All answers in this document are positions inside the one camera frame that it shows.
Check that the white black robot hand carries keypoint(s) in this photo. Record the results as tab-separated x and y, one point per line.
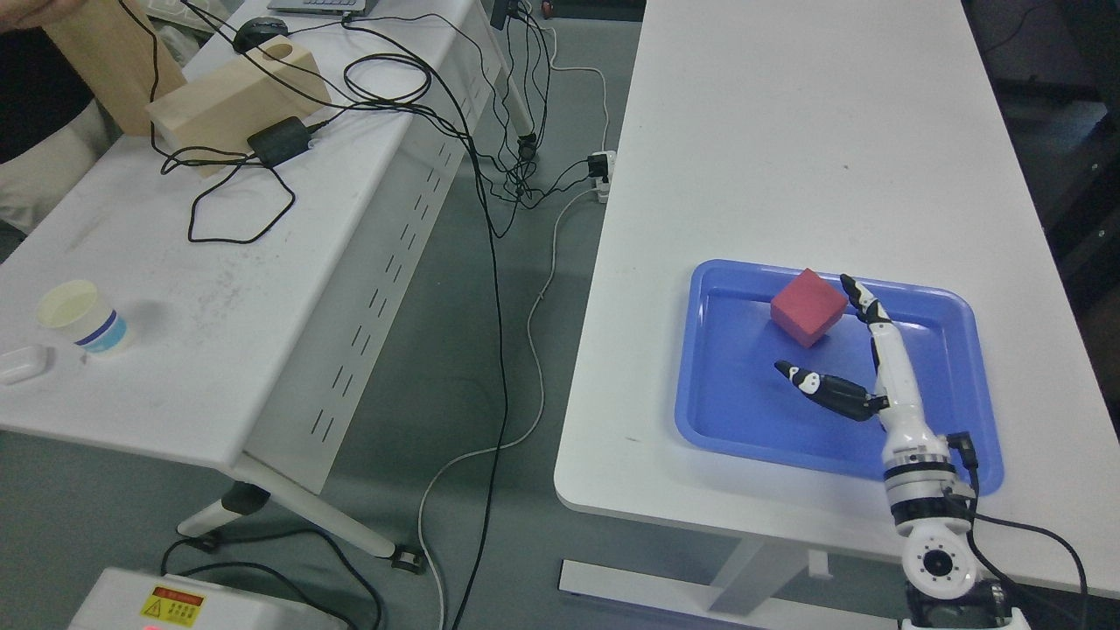
896	397

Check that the pink foam block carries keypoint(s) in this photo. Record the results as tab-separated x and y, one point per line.
807	308

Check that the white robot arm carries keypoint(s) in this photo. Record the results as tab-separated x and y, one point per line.
930	512

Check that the blue plastic tray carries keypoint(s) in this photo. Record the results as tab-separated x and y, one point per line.
730	398

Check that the wooden block with hole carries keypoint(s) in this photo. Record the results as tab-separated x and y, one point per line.
209	121

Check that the white table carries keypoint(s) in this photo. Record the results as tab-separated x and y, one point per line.
850	136

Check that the white power strip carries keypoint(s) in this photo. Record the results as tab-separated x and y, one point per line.
601	165

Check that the white folding desk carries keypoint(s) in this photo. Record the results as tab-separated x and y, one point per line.
260	310

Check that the black power adapter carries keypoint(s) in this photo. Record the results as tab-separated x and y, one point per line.
280	142

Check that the black computer mouse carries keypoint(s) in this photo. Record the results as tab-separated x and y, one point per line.
258	31

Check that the white box appliance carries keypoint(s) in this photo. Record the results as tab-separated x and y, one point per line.
130	599

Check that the paper cup blue band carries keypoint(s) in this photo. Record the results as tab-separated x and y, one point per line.
78	311

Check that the white earbud case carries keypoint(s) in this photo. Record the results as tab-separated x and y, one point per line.
23	364

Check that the seated person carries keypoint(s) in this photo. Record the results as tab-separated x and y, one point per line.
52	129

